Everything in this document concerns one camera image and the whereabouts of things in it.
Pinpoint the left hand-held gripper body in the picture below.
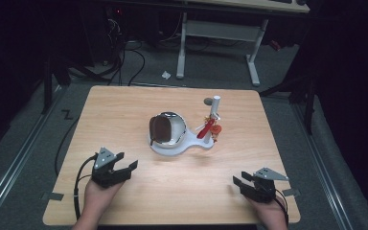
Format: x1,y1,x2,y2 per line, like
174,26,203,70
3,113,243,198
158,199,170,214
90,147,132,189

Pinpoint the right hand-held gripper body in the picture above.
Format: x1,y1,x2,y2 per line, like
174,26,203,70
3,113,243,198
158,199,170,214
240,167,290,204

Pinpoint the brown leather pouch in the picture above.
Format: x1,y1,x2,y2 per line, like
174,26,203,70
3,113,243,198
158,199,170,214
149,115,173,147

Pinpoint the white stand with post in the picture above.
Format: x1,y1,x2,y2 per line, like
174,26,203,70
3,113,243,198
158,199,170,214
147,95,222,157

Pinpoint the shiny silver bowl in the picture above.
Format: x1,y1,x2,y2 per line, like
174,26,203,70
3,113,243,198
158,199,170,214
149,111,188,150

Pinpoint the red strap doll keychain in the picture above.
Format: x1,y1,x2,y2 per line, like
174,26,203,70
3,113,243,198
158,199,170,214
195,115,223,144

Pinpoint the person's right hand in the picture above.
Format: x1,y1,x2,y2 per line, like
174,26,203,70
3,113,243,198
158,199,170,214
246,195,289,230

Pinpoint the person's left hand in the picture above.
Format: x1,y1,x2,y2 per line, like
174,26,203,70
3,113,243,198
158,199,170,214
71,178,125,230

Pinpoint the grey tape piece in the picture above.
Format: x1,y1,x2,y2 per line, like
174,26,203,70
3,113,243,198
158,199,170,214
282,188,302,197
40,191,65,202

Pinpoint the black metal stand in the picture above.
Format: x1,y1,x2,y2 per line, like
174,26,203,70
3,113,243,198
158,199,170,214
258,71,318,135
40,56,72,115

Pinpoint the white-legged desk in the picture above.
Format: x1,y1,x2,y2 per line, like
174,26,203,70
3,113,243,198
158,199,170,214
175,0,311,87

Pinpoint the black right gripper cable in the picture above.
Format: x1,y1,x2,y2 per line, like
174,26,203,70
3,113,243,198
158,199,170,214
273,188,290,228

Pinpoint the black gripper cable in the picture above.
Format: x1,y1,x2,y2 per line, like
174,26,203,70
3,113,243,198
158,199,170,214
273,188,290,228
73,154,100,221

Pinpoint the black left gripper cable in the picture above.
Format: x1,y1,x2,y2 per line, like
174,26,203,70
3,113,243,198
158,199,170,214
73,154,100,221

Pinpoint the thin black floor cable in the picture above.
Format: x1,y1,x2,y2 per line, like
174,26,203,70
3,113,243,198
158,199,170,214
54,117,80,176

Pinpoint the metal floor rail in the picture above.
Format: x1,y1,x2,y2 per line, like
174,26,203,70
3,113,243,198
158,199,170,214
0,85,69,224
291,103,356,230

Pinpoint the black floor cable bundle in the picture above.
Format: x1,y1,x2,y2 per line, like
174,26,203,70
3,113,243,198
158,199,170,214
104,17,147,86

